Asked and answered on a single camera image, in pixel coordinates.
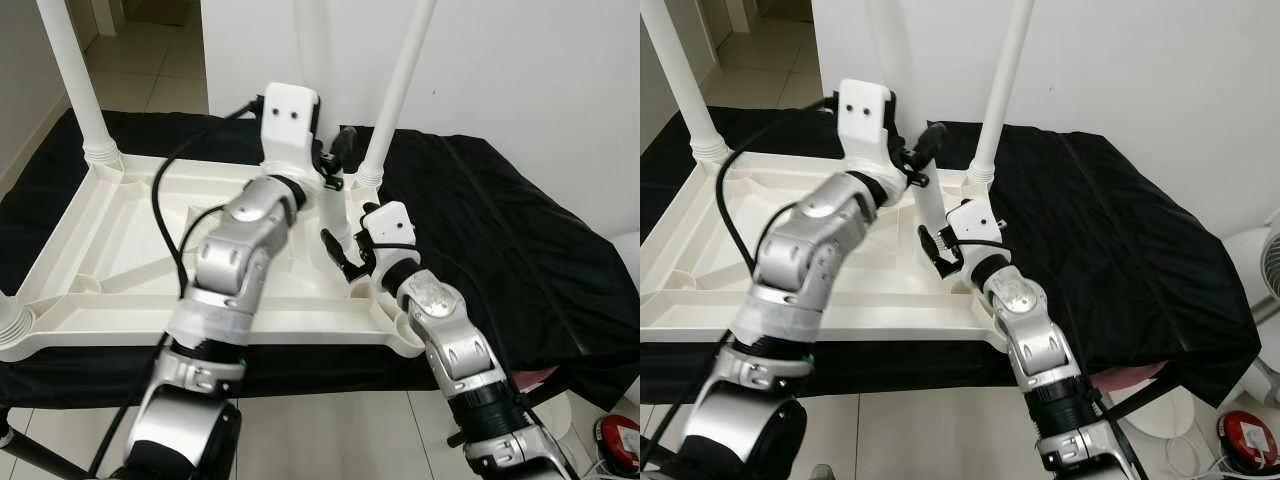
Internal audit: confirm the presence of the white door frame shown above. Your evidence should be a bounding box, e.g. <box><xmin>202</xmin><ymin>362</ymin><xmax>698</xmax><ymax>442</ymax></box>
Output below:
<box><xmin>60</xmin><ymin>0</ymin><xmax>119</xmax><ymax>41</ymax></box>
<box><xmin>710</xmin><ymin>0</ymin><xmax>761</xmax><ymax>36</ymax></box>

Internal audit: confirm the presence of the white plastic children table top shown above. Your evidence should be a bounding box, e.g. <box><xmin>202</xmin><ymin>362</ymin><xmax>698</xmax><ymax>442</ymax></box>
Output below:
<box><xmin>0</xmin><ymin>150</ymin><xmax>426</xmax><ymax>363</ymax></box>
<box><xmin>640</xmin><ymin>150</ymin><xmax>1011</xmax><ymax>351</ymax></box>

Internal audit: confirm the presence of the black table cloth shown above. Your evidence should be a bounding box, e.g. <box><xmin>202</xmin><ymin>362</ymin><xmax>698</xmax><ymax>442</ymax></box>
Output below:
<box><xmin>0</xmin><ymin>108</ymin><xmax>640</xmax><ymax>411</ymax></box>
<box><xmin>640</xmin><ymin>105</ymin><xmax>1261</xmax><ymax>411</ymax></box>

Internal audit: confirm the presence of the white tapered table leg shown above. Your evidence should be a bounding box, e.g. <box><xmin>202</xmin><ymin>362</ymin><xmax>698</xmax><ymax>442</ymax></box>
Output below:
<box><xmin>36</xmin><ymin>0</ymin><xmax>125</xmax><ymax>173</ymax></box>
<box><xmin>965</xmin><ymin>0</ymin><xmax>1036</xmax><ymax>186</ymax></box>
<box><xmin>0</xmin><ymin>295</ymin><xmax>39</xmax><ymax>351</ymax></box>
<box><xmin>866</xmin><ymin>0</ymin><xmax>953</xmax><ymax>259</ymax></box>
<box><xmin>293</xmin><ymin>0</ymin><xmax>359</xmax><ymax>266</ymax></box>
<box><xmin>355</xmin><ymin>0</ymin><xmax>441</xmax><ymax>191</ymax></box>
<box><xmin>645</xmin><ymin>0</ymin><xmax>731</xmax><ymax>166</ymax></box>

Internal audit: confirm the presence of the white floor cable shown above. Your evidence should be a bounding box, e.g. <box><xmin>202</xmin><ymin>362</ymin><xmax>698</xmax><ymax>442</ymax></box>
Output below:
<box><xmin>1170</xmin><ymin>440</ymin><xmax>1226</xmax><ymax>479</ymax></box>

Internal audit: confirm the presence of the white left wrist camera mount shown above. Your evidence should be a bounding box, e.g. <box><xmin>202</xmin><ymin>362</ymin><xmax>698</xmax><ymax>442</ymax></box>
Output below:
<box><xmin>835</xmin><ymin>78</ymin><xmax>901</xmax><ymax>186</ymax></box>
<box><xmin>258</xmin><ymin>85</ymin><xmax>323</xmax><ymax>191</ymax></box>

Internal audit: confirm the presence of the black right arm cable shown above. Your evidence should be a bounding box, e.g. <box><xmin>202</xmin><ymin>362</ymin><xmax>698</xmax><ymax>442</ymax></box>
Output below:
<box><xmin>365</xmin><ymin>238</ymin><xmax>481</xmax><ymax>301</ymax></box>
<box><xmin>955</xmin><ymin>236</ymin><xmax>1061</xmax><ymax>301</ymax></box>

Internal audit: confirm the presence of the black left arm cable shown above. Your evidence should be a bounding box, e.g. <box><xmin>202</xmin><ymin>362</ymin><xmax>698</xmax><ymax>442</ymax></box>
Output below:
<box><xmin>90</xmin><ymin>98</ymin><xmax>263</xmax><ymax>476</ymax></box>
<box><xmin>640</xmin><ymin>95</ymin><xmax>839</xmax><ymax>471</ymax></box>

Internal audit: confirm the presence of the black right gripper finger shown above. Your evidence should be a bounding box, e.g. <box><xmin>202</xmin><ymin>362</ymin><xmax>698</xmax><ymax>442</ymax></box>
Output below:
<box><xmin>319</xmin><ymin>227</ymin><xmax>370</xmax><ymax>287</ymax></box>
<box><xmin>917</xmin><ymin>224</ymin><xmax>962</xmax><ymax>280</ymax></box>

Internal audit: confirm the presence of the black metal table leg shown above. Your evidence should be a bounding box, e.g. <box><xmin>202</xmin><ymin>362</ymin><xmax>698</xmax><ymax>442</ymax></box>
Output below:
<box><xmin>0</xmin><ymin>420</ymin><xmax>91</xmax><ymax>480</ymax></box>
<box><xmin>520</xmin><ymin>375</ymin><xmax>581</xmax><ymax>411</ymax></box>
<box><xmin>1100</xmin><ymin>380</ymin><xmax>1181</xmax><ymax>426</ymax></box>

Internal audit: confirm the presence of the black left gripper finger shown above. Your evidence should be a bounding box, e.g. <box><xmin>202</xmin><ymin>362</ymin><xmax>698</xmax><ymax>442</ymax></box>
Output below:
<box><xmin>914</xmin><ymin>121</ymin><xmax>950</xmax><ymax>174</ymax></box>
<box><xmin>332</xmin><ymin>124</ymin><xmax>360</xmax><ymax>177</ymax></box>

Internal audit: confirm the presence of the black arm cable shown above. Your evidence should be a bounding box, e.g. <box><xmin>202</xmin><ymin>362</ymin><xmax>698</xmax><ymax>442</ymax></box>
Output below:
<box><xmin>365</xmin><ymin>238</ymin><xmax>481</xmax><ymax>301</ymax></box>
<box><xmin>90</xmin><ymin>98</ymin><xmax>263</xmax><ymax>476</ymax></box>
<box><xmin>955</xmin><ymin>236</ymin><xmax>1061</xmax><ymax>301</ymax></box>
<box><xmin>640</xmin><ymin>95</ymin><xmax>839</xmax><ymax>471</ymax></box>

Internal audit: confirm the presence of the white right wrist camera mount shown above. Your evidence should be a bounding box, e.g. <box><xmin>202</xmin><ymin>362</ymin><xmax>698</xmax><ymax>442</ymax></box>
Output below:
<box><xmin>358</xmin><ymin>200</ymin><xmax>416</xmax><ymax>291</ymax></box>
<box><xmin>945</xmin><ymin>198</ymin><xmax>1006</xmax><ymax>281</ymax></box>

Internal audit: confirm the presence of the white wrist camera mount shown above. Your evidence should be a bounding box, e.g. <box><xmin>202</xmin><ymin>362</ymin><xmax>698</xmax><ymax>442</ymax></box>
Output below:
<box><xmin>835</xmin><ymin>78</ymin><xmax>901</xmax><ymax>186</ymax></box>
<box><xmin>358</xmin><ymin>200</ymin><xmax>416</xmax><ymax>291</ymax></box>
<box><xmin>945</xmin><ymin>198</ymin><xmax>1006</xmax><ymax>281</ymax></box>
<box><xmin>258</xmin><ymin>85</ymin><xmax>323</xmax><ymax>191</ymax></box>

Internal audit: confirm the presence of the red round floor device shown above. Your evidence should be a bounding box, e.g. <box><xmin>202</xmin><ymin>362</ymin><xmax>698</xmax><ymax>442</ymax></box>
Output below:
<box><xmin>1218</xmin><ymin>410</ymin><xmax>1280</xmax><ymax>473</ymax></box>
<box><xmin>595</xmin><ymin>415</ymin><xmax>640</xmax><ymax>471</ymax></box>

